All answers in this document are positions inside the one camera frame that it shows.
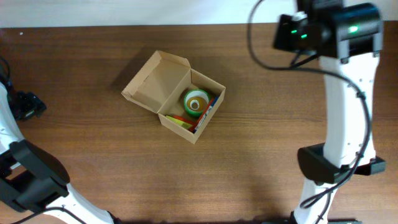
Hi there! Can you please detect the blue white marker pen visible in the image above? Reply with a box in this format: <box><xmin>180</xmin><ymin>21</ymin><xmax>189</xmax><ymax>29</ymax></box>
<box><xmin>202</xmin><ymin>96</ymin><xmax>219</xmax><ymax>124</ymax></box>

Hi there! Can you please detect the green tape roll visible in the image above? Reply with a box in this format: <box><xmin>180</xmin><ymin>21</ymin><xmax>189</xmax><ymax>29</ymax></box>
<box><xmin>184</xmin><ymin>89</ymin><xmax>211</xmax><ymax>118</ymax></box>

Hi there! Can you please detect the small yellow tape roll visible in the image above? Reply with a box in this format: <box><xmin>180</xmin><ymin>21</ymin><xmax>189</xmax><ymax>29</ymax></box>
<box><xmin>185</xmin><ymin>96</ymin><xmax>208</xmax><ymax>113</ymax></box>

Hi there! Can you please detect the orange utility knife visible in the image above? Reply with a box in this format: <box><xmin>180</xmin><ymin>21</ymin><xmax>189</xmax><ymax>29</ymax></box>
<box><xmin>188</xmin><ymin>98</ymin><xmax>215</xmax><ymax>133</ymax></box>

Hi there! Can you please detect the brown cardboard box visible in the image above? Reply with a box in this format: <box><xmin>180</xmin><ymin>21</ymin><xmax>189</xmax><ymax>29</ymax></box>
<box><xmin>121</xmin><ymin>50</ymin><xmax>226</xmax><ymax>144</ymax></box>

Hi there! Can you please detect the orange black stapler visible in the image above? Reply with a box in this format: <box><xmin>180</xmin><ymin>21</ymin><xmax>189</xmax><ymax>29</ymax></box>
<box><xmin>172</xmin><ymin>115</ymin><xmax>196</xmax><ymax>125</ymax></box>

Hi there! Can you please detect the yellow highlighter pen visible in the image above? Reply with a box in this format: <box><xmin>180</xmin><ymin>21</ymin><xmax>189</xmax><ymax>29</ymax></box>
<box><xmin>166</xmin><ymin>116</ymin><xmax>193</xmax><ymax>129</ymax></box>

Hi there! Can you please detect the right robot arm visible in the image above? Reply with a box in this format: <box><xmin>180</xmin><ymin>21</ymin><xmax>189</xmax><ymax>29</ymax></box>
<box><xmin>274</xmin><ymin>1</ymin><xmax>386</xmax><ymax>223</ymax></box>

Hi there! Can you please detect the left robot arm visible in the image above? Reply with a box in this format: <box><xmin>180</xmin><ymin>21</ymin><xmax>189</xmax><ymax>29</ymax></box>
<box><xmin>1</xmin><ymin>58</ymin><xmax>121</xmax><ymax>223</ymax></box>

